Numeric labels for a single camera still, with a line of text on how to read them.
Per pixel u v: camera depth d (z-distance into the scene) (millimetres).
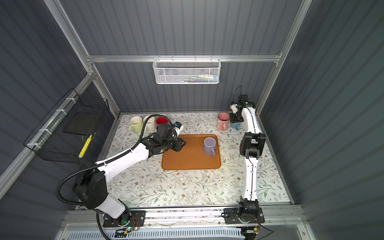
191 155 968
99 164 460
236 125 1059
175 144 747
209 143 923
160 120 1067
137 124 1018
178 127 753
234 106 987
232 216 737
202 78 917
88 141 705
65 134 722
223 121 1022
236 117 937
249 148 676
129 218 712
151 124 1020
